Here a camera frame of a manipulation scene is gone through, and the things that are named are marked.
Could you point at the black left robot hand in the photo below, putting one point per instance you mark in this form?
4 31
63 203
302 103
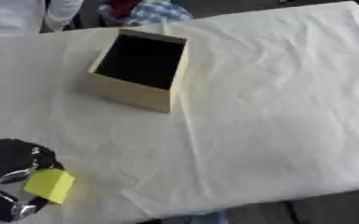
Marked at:
6 156

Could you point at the yellow cube block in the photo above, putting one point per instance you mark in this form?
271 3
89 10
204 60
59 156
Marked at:
48 184

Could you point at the tan cardboard box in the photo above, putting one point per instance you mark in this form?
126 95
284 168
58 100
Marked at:
136 87

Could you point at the person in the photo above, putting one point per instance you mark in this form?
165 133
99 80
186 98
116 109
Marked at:
24 14

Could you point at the pile of colourful items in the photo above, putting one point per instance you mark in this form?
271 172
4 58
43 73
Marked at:
144 11

